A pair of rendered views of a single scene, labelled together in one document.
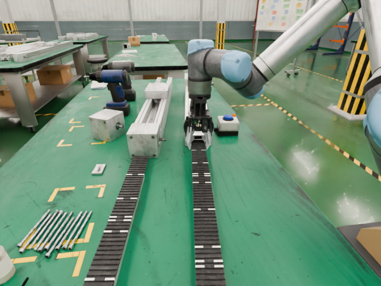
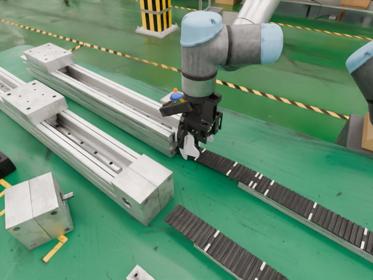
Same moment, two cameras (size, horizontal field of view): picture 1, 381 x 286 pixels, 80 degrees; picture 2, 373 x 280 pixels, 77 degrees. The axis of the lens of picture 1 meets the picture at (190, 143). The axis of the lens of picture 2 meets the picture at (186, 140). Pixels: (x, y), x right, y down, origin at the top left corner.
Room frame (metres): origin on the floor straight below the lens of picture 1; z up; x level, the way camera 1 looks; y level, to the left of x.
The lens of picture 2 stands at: (0.45, 0.35, 1.28)
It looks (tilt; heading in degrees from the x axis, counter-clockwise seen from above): 43 degrees down; 308
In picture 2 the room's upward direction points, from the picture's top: straight up
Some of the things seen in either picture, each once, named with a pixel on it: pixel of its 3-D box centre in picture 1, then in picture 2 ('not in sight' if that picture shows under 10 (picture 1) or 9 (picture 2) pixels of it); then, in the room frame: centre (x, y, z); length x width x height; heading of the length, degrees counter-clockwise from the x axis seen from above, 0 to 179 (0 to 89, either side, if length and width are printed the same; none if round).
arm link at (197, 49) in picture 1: (200, 60); (202, 45); (0.71, -0.03, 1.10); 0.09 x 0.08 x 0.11; 44
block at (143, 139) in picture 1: (148, 140); (148, 185); (0.72, 0.15, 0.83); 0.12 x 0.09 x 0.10; 91
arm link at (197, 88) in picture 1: (200, 86); (199, 81); (0.71, -0.03, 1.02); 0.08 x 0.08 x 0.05
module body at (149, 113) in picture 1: (159, 102); (43, 118); (1.16, 0.17, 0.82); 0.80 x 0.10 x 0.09; 1
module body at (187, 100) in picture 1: (194, 101); (93, 91); (1.17, -0.02, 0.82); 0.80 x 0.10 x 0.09; 1
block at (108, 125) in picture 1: (110, 125); (46, 207); (0.85, 0.32, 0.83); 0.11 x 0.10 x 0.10; 68
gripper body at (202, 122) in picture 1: (199, 112); (200, 113); (0.70, -0.03, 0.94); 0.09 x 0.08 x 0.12; 1
